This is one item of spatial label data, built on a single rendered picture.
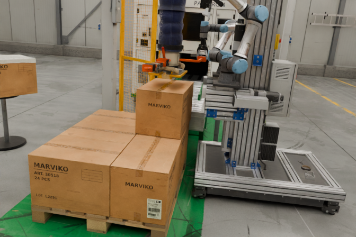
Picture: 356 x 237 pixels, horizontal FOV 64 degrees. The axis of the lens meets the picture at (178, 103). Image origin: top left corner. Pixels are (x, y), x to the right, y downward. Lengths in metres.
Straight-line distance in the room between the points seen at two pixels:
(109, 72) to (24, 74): 1.03
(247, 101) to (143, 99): 0.85
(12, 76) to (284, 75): 2.77
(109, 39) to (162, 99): 1.74
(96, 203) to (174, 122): 0.85
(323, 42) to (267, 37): 9.98
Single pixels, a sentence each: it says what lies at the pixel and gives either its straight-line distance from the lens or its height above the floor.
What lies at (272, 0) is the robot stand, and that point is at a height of 1.73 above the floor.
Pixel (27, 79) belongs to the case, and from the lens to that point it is 3.61.
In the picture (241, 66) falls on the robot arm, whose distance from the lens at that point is 2.25.
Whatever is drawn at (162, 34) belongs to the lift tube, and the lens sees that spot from 2.52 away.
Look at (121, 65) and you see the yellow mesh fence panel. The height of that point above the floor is 0.86.
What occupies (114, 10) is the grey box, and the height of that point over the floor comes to 1.61.
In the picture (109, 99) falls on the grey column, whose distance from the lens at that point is 4.00.
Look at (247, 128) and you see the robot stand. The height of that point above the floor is 0.61.
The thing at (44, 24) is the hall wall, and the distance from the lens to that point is 13.59.
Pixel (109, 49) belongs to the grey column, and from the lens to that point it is 3.88.
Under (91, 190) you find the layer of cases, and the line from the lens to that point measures 2.13.
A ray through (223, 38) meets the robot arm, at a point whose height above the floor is 1.38.
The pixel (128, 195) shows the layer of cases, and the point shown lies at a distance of 2.05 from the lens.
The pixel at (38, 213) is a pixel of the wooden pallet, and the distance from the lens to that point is 2.45.
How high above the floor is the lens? 1.46
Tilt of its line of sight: 15 degrees down
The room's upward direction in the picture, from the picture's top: 4 degrees clockwise
